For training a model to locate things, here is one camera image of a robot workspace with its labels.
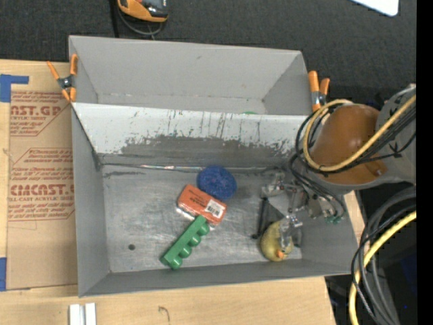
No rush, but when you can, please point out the yellow toy duck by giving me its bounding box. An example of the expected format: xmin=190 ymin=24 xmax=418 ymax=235
xmin=259 ymin=219 xmax=295 ymax=263

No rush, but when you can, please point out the grey metal bin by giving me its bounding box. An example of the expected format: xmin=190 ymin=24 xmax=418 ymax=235
xmin=68 ymin=35 xmax=360 ymax=298

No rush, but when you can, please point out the brown cardboard board red print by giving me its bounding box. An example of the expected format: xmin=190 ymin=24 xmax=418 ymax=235
xmin=0 ymin=58 xmax=79 ymax=293

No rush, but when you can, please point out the green toy building block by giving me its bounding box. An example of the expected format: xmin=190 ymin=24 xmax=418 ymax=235
xmin=159 ymin=214 xmax=210 ymax=271

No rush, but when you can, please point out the orange packet with barcode label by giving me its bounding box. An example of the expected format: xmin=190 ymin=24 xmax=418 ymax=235
xmin=175 ymin=183 xmax=228 ymax=232

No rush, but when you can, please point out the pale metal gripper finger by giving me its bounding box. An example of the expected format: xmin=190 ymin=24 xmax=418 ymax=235
xmin=260 ymin=183 xmax=289 ymax=199
xmin=279 ymin=215 xmax=304 ymax=250

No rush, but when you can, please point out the blue round sponge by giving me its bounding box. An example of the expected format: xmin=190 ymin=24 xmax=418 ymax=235
xmin=196 ymin=165 xmax=237 ymax=202

